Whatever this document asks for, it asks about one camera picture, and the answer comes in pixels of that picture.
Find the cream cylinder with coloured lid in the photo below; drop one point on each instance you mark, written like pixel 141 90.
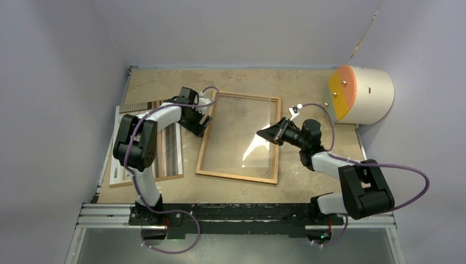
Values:
pixel 358 95

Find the clear acrylic sheet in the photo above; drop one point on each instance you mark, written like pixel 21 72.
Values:
pixel 240 135

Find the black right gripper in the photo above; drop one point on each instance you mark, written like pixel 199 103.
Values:
pixel 275 133

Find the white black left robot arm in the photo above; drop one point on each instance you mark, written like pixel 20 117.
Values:
pixel 135 146

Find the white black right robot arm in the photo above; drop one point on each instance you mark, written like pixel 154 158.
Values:
pixel 364 190

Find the aluminium rail frame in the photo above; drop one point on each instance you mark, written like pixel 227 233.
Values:
pixel 115 216

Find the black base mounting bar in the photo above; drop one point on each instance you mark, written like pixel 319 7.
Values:
pixel 292 219

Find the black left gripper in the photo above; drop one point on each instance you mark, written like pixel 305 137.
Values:
pixel 197 128

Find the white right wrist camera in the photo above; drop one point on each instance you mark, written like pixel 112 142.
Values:
pixel 294 111

